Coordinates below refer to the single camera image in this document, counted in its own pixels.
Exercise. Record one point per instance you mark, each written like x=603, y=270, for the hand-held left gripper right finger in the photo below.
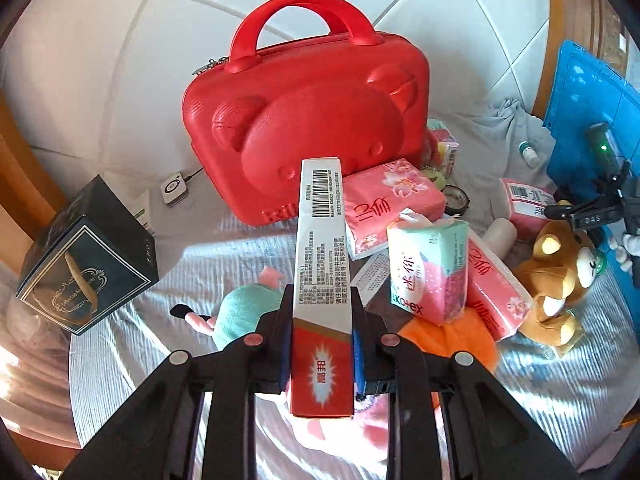
x=358, y=360

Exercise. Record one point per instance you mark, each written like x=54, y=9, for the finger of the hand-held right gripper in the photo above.
x=590, y=220

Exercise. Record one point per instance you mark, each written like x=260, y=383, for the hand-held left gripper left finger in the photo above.
x=286, y=350

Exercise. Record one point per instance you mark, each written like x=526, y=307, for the red white medicine box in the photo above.
x=320, y=260

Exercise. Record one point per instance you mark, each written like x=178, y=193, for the person's right hand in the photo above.
x=625, y=252

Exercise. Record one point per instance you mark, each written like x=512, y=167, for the blue plush toy pink limbs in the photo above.
x=245, y=305

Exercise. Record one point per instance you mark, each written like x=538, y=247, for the blue plastic crate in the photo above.
x=575, y=100

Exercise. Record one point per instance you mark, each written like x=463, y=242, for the pink barcode packet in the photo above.
x=525, y=205

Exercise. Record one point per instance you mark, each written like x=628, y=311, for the brown bear plush toy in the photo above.
x=550, y=280

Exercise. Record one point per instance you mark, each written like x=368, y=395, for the small white bottle green cap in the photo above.
x=529, y=152

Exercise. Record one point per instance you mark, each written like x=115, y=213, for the printed paper leaflet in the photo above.
x=372, y=275

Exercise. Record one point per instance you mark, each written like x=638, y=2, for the white paper roll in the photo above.
x=500, y=235

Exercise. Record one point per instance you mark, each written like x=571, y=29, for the orange pink plush toy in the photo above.
x=450, y=340

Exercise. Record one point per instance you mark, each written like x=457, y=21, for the grey cloth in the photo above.
x=500, y=140

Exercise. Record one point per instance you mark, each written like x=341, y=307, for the pink teal pad pack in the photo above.
x=425, y=270

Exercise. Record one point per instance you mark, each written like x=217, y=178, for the pink floral tissue pack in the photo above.
x=492, y=295
x=380, y=200

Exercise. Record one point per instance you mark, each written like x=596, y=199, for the wooden panel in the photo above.
x=570, y=35

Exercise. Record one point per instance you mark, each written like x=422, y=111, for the striped bedsheet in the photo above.
x=150, y=320

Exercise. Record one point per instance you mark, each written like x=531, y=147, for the dark tape roll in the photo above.
x=450, y=205

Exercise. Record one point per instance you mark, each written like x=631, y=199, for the small green round item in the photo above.
x=432, y=177

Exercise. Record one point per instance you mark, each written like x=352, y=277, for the small white square device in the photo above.
x=173, y=188

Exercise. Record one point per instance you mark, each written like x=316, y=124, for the dark blue gift box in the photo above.
x=85, y=260

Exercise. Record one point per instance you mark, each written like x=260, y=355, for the red bear-shaped case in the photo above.
x=310, y=125

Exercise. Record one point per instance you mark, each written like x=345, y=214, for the wooden bed frame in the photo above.
x=20, y=175

